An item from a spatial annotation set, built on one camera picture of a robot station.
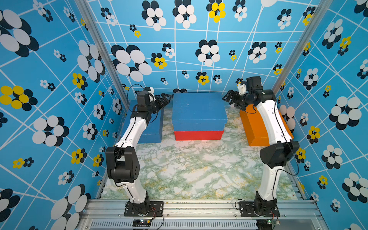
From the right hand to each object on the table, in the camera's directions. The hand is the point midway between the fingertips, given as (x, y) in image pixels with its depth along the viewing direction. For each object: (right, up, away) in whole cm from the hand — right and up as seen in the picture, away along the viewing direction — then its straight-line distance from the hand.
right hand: (230, 100), depth 84 cm
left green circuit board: (-49, -65, -12) cm, 82 cm away
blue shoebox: (-47, -19, +7) cm, 52 cm away
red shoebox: (-13, -22, +12) cm, 28 cm away
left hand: (-37, +2, +1) cm, 37 cm away
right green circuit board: (+16, -61, -16) cm, 65 cm away
